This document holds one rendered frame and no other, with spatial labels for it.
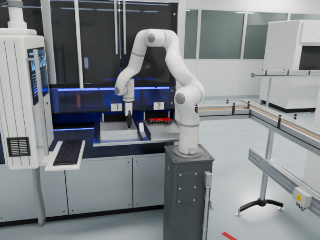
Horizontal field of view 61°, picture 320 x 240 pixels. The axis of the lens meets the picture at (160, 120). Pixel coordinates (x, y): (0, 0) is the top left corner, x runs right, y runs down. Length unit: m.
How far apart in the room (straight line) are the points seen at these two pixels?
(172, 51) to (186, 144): 0.56
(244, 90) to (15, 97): 6.74
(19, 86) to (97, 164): 0.99
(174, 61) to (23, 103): 0.87
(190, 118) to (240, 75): 6.12
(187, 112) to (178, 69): 0.26
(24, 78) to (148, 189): 1.43
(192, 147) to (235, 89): 6.07
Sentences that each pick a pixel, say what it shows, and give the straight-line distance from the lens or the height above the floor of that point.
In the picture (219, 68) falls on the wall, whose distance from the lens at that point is 7.40.
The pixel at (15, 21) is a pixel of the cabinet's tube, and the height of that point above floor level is 1.62.
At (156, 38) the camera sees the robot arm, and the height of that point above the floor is 1.54.
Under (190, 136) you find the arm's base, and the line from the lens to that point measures 1.65.
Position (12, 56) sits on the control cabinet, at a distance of 1.63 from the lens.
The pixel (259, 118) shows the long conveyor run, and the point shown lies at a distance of 2.56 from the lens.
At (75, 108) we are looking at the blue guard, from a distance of 2.19.
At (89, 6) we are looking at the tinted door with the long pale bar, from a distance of 2.14.
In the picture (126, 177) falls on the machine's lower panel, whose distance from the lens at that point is 2.42.
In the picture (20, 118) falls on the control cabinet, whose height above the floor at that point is 1.11.
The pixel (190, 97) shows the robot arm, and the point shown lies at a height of 1.23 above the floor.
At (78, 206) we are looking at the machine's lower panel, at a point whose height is 0.16.
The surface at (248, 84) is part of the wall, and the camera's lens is 7.84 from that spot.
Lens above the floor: 1.55
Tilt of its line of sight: 17 degrees down
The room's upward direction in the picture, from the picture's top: 1 degrees clockwise
